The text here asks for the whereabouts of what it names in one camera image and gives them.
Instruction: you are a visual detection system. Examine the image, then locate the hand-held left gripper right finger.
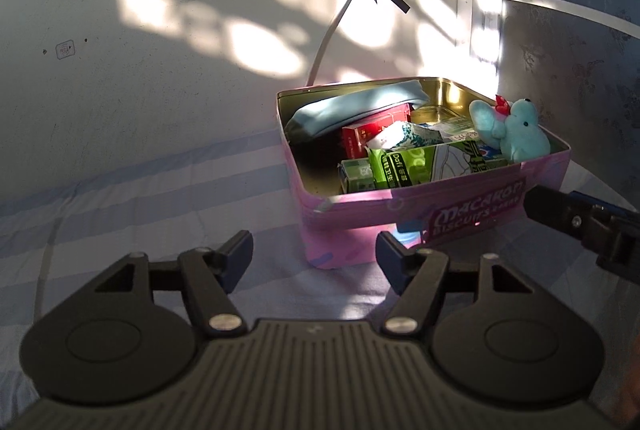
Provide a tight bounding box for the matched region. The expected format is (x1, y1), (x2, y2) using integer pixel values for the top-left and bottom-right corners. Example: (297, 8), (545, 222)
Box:
(376, 232), (536, 336)

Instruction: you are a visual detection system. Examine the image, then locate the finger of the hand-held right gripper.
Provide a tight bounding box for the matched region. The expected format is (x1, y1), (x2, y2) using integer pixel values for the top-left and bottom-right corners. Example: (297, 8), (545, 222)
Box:
(522, 186), (640, 283)
(570, 190), (633, 217)

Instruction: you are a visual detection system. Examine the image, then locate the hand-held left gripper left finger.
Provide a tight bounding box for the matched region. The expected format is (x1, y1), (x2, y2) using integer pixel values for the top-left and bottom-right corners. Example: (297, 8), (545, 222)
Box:
(95, 230), (254, 338)

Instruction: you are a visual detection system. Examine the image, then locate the pink biscuit tin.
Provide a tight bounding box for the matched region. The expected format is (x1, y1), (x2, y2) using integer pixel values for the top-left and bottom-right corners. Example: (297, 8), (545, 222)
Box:
(276, 76), (571, 270)

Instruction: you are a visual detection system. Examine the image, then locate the blue plush toy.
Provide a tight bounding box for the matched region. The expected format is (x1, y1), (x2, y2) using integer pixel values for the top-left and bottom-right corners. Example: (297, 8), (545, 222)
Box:
(468, 95), (551, 164)

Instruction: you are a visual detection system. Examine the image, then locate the green wet wipes packet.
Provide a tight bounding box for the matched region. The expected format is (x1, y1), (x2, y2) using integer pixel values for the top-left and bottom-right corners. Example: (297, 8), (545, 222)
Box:
(367, 141), (484, 191)

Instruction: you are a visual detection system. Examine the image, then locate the patterned tissue packet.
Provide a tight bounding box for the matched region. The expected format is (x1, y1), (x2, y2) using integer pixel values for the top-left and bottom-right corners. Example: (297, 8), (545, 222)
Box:
(366, 121), (445, 152)

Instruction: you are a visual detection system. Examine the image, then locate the light blue fabric pouch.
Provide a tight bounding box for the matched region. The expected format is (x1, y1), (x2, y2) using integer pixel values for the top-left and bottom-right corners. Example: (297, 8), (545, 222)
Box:
(285, 80), (430, 146)

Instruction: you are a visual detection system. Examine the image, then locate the dark green box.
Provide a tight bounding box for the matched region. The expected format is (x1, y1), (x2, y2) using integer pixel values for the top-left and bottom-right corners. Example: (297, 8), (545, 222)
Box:
(339, 158), (377, 195)

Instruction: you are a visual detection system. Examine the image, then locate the red box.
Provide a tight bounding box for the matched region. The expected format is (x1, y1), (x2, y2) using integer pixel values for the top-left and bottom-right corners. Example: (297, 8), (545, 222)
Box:
(342, 107), (412, 160)

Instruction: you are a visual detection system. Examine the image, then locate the striped bed sheet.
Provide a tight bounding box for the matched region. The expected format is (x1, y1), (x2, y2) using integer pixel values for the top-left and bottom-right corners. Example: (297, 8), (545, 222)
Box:
(0, 129), (640, 430)

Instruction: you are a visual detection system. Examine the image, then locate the green and white box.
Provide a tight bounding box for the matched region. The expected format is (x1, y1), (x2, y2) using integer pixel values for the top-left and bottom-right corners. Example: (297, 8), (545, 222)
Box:
(430, 116), (511, 171)

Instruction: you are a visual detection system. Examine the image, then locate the white power cable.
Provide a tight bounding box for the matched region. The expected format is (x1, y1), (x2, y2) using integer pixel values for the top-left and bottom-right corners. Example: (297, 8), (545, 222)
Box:
(306, 0), (364, 87)

